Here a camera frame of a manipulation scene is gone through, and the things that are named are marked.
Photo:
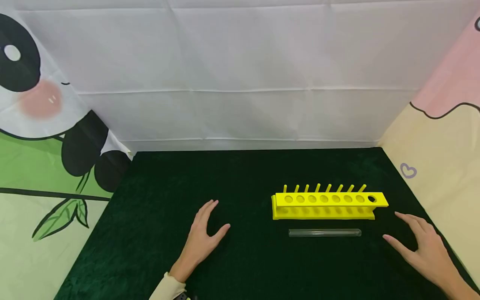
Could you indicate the person's right hand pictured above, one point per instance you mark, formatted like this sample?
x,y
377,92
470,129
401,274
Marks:
x,y
431,256

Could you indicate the person's left hand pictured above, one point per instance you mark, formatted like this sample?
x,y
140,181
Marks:
x,y
198,246

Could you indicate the person's right fingers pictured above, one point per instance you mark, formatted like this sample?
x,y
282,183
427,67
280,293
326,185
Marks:
x,y
426,227

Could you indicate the person's left thumb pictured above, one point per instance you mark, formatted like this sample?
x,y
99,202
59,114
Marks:
x,y
221,233

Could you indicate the person's left fingers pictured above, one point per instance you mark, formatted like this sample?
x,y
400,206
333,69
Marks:
x,y
205,216

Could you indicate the person's right thumb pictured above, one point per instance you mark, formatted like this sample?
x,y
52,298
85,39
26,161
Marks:
x,y
398,245

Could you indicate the person's right index finger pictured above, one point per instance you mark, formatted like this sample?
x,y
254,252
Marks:
x,y
409,221

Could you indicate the person's right forearm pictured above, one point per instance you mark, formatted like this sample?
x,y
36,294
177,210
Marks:
x,y
465,291

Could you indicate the black wrist band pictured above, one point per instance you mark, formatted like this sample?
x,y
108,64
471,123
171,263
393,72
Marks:
x,y
184,297

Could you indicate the clear glass test tube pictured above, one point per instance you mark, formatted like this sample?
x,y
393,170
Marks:
x,y
324,233

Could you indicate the yellow test tube rack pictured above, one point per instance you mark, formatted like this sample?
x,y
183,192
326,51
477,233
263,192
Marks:
x,y
326,204

